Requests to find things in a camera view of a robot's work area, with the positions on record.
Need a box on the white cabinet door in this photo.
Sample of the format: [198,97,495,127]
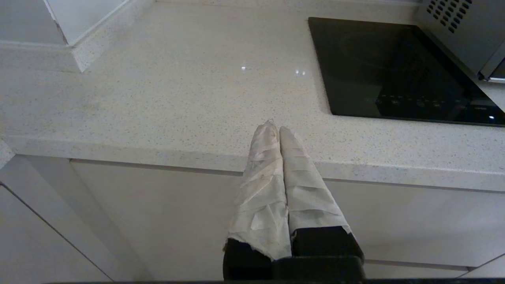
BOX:
[0,185,113,281]

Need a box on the white low drawer front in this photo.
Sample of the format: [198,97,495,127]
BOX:
[363,254,505,279]

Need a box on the silver black microwave oven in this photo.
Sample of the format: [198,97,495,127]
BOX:
[414,0,505,83]

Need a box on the white wide cabinet front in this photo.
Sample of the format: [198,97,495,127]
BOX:
[70,159,505,273]

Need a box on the black glass induction cooktop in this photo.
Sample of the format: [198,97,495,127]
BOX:
[308,17,505,127]

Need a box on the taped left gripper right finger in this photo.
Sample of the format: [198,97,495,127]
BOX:
[279,126,364,258]

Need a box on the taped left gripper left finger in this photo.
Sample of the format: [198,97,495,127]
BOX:
[223,120,292,280]

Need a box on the white cabinet corner panel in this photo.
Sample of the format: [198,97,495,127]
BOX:
[0,155,153,281]

